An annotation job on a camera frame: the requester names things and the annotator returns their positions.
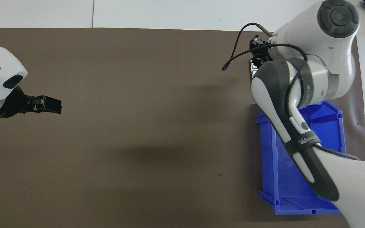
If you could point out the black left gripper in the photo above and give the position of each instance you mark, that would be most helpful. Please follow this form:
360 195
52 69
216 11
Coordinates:
11 106

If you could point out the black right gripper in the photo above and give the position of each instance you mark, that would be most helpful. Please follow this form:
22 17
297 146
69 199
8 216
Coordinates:
265 51

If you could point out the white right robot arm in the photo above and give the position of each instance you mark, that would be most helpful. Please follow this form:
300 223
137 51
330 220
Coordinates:
328 63

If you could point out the grey metal tray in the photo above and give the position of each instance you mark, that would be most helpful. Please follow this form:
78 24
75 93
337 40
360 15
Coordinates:
253 73

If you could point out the brown table mat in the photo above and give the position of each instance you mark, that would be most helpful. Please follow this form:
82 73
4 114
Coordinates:
138 126

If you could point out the blue plastic storage bin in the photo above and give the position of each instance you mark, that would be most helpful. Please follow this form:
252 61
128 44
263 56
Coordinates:
284 190

